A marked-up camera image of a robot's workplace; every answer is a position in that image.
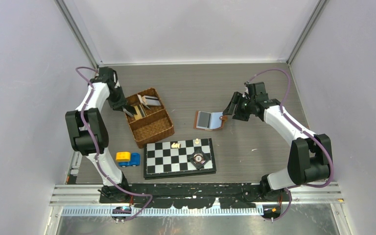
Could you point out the black red round object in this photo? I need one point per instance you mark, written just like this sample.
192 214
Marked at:
198 159

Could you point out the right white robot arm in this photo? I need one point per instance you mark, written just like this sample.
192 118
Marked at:
310 155

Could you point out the blue yellow toy truck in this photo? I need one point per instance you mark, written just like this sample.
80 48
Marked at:
126 159

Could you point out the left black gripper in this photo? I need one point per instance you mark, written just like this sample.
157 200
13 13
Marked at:
118 105

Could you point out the brown woven basket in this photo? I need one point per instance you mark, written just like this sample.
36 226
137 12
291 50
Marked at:
155 126

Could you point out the brown leather card holder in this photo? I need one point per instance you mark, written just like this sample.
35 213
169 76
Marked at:
217 121

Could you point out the white magnetic stripe card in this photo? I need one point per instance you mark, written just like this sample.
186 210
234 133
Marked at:
148 101

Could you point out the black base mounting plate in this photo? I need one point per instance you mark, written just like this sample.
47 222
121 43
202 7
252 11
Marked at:
192 195

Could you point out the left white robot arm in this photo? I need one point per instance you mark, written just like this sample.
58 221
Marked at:
88 134

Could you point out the fallen cream chess piece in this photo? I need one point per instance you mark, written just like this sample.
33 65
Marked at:
175 145

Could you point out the black white chessboard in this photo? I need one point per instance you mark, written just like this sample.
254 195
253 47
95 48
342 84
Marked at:
160 161

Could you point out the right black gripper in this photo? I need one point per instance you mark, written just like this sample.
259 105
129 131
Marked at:
237 98

